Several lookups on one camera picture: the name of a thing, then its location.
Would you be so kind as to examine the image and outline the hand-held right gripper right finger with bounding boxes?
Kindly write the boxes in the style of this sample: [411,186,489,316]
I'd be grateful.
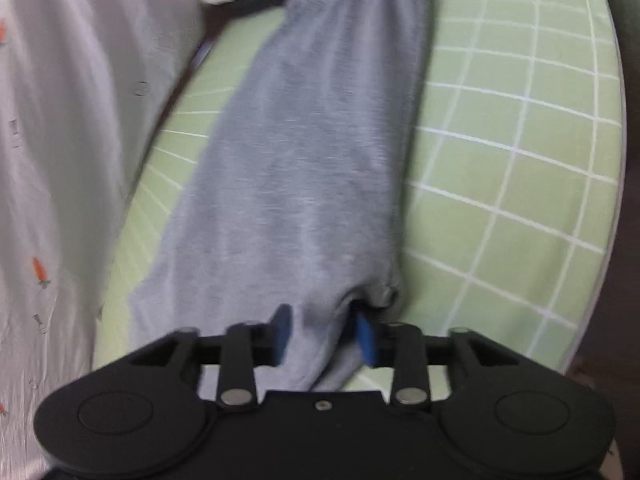
[355,311,517,407]

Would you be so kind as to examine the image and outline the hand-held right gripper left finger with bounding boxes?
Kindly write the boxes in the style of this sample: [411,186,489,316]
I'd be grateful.
[129,304,292,409]

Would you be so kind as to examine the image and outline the grey pants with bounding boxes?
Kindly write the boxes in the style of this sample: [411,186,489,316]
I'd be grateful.
[128,0,432,394]

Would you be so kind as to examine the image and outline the green checked bed sheet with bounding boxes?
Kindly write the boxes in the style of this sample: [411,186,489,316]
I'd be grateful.
[92,0,629,404]

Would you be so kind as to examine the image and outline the grey carrot-print sheet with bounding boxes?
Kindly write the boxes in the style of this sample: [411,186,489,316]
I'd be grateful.
[0,0,212,480]

